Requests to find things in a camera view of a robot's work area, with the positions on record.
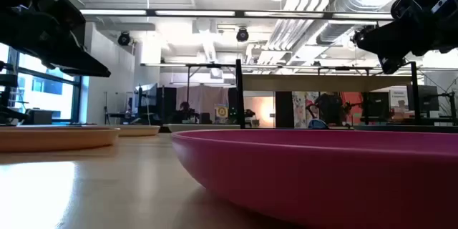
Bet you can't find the white printed sign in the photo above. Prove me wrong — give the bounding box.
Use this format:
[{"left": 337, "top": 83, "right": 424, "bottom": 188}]
[{"left": 389, "top": 86, "right": 409, "bottom": 108}]

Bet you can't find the dark box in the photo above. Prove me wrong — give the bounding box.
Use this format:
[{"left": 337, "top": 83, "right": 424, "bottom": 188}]
[{"left": 25, "top": 109, "right": 54, "bottom": 126}]

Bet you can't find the person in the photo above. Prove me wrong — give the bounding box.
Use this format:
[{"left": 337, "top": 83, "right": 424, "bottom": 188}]
[{"left": 177, "top": 101, "right": 198, "bottom": 122}]

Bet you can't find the blue rounded object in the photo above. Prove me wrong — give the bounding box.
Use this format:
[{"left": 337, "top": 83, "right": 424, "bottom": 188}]
[{"left": 307, "top": 117, "right": 328, "bottom": 130}]

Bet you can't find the yellow round sign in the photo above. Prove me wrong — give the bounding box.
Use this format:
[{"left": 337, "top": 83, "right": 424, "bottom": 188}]
[{"left": 214, "top": 104, "right": 230, "bottom": 119}]

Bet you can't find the computer monitor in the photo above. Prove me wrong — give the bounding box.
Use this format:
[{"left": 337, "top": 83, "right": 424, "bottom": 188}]
[{"left": 134, "top": 82, "right": 159, "bottom": 115}]

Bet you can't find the long ceiling light strip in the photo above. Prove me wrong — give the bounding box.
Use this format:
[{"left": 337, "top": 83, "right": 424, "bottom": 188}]
[{"left": 79, "top": 8, "right": 394, "bottom": 21}]

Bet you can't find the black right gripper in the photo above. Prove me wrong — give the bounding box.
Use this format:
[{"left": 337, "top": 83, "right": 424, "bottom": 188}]
[{"left": 359, "top": 0, "right": 458, "bottom": 75}]

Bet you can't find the magenta plate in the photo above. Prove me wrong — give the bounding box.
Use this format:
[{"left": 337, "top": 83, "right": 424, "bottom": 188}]
[{"left": 170, "top": 129, "right": 458, "bottom": 229}]

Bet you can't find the black cabinet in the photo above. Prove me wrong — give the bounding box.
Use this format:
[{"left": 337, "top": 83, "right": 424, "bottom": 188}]
[{"left": 274, "top": 91, "right": 295, "bottom": 129}]

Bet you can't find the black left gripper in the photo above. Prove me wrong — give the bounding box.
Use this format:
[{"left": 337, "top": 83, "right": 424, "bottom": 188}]
[{"left": 0, "top": 0, "right": 112, "bottom": 78}]

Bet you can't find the small orange plate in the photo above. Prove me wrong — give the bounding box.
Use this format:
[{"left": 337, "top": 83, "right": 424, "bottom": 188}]
[{"left": 103, "top": 125, "right": 161, "bottom": 137}]

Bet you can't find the wooden shelf with black legs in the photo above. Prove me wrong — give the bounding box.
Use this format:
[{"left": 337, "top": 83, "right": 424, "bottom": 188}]
[{"left": 235, "top": 59, "right": 420, "bottom": 130}]

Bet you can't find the flowered curtain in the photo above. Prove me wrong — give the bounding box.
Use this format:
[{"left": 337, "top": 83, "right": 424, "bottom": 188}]
[{"left": 291, "top": 91, "right": 319, "bottom": 129}]

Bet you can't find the black metal gantry frame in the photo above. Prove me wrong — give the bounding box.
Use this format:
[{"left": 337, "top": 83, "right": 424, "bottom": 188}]
[{"left": 140, "top": 62, "right": 237, "bottom": 96}]

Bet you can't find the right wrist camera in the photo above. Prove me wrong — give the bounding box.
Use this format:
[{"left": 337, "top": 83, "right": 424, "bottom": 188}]
[{"left": 431, "top": 0, "right": 452, "bottom": 15}]

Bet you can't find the black spot lamp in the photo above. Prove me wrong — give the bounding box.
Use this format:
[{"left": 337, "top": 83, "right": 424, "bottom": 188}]
[
  {"left": 235, "top": 27, "right": 250, "bottom": 43},
  {"left": 117, "top": 31, "right": 132, "bottom": 47},
  {"left": 350, "top": 24, "right": 376, "bottom": 46}
]

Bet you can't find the dark monitor on stand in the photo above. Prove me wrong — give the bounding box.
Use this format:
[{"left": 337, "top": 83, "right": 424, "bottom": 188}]
[{"left": 406, "top": 84, "right": 440, "bottom": 112}]

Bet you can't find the large window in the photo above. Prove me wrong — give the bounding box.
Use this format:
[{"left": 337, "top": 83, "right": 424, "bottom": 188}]
[{"left": 0, "top": 42, "right": 84, "bottom": 123}]

